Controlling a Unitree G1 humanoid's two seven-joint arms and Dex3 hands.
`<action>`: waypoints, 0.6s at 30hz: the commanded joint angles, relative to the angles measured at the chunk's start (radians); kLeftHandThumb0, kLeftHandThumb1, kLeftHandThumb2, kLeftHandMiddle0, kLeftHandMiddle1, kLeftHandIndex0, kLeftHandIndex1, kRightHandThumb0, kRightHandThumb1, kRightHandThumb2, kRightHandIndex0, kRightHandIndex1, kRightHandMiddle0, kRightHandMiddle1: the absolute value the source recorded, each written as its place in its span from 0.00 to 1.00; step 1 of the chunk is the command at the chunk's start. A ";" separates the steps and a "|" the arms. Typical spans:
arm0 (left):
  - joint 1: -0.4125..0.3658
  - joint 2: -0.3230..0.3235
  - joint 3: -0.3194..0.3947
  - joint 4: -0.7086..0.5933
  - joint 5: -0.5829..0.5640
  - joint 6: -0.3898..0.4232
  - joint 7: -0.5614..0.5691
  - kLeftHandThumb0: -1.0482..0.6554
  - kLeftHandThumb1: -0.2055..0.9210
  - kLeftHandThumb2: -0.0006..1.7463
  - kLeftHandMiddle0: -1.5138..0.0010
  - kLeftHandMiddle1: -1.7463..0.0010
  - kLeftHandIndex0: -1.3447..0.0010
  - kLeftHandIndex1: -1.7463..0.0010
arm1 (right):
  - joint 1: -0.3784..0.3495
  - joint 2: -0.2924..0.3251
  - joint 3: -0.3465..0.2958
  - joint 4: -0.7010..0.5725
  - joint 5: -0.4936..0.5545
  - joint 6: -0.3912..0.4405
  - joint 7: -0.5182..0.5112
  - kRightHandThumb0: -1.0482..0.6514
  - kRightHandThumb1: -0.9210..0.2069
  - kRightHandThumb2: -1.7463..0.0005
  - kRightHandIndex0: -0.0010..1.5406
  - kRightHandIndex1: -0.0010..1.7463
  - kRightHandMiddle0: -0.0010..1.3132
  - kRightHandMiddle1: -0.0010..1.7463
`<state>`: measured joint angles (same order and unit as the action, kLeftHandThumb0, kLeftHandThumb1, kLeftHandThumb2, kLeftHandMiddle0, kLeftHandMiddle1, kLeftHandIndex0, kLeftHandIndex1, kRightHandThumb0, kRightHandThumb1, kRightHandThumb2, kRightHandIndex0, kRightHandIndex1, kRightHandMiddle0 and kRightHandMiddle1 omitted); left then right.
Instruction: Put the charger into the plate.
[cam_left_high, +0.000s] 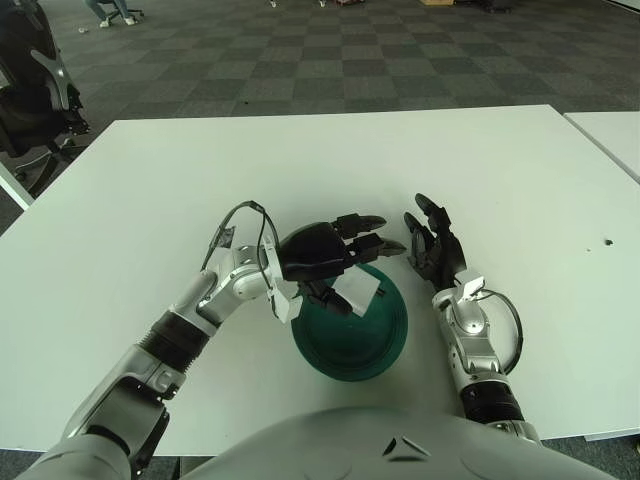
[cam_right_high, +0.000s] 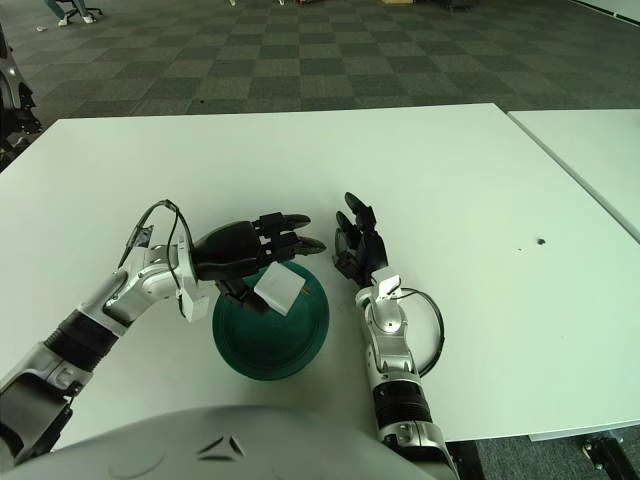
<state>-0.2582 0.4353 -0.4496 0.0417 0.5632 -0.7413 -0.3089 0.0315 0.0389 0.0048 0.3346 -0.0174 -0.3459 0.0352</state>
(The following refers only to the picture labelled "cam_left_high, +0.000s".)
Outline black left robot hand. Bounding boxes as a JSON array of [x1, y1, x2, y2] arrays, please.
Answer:
[[277, 213, 409, 319]]

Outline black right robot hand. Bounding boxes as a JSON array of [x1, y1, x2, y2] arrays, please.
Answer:
[[403, 193, 487, 302]]

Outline white charger plug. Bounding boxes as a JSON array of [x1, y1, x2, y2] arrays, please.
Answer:
[[332, 269, 389, 319]]

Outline green bowl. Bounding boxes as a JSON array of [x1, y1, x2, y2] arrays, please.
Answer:
[[289, 264, 409, 384]]

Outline white side table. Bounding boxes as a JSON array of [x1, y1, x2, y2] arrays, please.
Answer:
[[563, 110, 640, 184]]

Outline grey robot torso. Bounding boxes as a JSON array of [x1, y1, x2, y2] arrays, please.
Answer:
[[179, 405, 640, 480]]

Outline white table with dark edge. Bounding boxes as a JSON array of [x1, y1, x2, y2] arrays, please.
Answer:
[[0, 162, 36, 211]]

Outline seated person legs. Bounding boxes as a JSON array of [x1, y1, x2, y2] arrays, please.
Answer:
[[87, 0, 146, 29]]

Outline black office chair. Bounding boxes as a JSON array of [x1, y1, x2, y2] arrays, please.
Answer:
[[0, 0, 92, 199]]

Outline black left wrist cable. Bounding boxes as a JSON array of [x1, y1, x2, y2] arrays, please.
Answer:
[[202, 200, 279, 287]]

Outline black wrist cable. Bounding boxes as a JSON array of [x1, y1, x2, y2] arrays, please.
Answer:
[[479, 287, 524, 374], [202, 200, 279, 287]]

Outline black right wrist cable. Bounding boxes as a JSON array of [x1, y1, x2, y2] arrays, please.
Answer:
[[479, 287, 524, 374]]

